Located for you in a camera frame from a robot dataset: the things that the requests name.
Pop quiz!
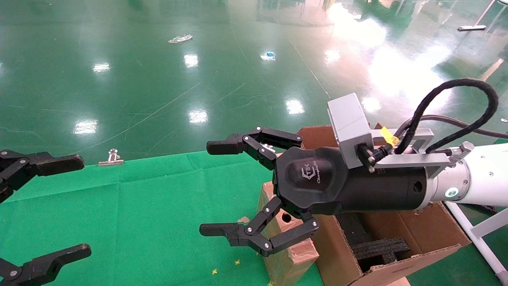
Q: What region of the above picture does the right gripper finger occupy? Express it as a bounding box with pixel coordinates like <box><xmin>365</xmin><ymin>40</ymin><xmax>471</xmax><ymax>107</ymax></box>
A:
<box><xmin>206</xmin><ymin>126</ymin><xmax>303</xmax><ymax>171</ymax></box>
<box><xmin>199</xmin><ymin>197</ymin><xmax>320</xmax><ymax>257</ymax></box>

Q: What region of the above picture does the yellow cable tag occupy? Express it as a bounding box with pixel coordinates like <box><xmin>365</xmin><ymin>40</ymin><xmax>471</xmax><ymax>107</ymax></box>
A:
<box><xmin>380</xmin><ymin>126</ymin><xmax>399</xmax><ymax>145</ymax></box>

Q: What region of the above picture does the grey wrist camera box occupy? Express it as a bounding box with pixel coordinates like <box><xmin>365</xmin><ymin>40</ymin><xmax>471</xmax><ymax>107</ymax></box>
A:
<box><xmin>327</xmin><ymin>93</ymin><xmax>374</xmax><ymax>158</ymax></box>

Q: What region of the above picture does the white tube frame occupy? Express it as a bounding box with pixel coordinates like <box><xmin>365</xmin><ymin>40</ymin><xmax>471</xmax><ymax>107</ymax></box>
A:
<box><xmin>444</xmin><ymin>201</ymin><xmax>508</xmax><ymax>286</ymax></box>

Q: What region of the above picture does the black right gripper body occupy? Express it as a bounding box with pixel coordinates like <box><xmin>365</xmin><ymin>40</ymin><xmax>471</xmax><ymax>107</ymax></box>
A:
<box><xmin>273</xmin><ymin>147</ymin><xmax>434</xmax><ymax>216</ymax></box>

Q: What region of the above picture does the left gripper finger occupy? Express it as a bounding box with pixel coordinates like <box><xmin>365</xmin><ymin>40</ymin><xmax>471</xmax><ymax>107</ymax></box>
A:
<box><xmin>0</xmin><ymin>243</ymin><xmax>92</xmax><ymax>286</ymax></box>
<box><xmin>0</xmin><ymin>150</ymin><xmax>85</xmax><ymax>203</ymax></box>

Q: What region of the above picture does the black sleeved cable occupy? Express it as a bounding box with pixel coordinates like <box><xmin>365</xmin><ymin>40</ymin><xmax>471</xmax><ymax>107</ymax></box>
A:
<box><xmin>395</xmin><ymin>78</ymin><xmax>499</xmax><ymax>155</ymax></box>

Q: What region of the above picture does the large open cardboard carton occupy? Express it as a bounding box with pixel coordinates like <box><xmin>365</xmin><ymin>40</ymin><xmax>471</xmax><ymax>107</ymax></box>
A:
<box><xmin>298</xmin><ymin>125</ymin><xmax>471</xmax><ymax>286</ymax></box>

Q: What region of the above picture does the black foam insert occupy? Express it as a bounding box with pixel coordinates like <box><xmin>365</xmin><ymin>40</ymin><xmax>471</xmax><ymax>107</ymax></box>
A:
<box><xmin>351</xmin><ymin>238</ymin><xmax>411</xmax><ymax>272</ymax></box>

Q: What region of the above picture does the green table cloth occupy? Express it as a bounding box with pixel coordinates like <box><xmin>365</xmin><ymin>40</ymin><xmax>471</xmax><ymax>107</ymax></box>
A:
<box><xmin>0</xmin><ymin>151</ymin><xmax>324</xmax><ymax>286</ymax></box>

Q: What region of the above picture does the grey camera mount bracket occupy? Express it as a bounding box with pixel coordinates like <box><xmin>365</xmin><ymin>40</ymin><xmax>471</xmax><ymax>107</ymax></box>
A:
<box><xmin>371</xmin><ymin>128</ymin><xmax>453</xmax><ymax>175</ymax></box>

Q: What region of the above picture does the thin dark cable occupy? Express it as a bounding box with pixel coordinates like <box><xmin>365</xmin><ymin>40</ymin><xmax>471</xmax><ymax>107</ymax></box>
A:
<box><xmin>397</xmin><ymin>115</ymin><xmax>508</xmax><ymax>153</ymax></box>

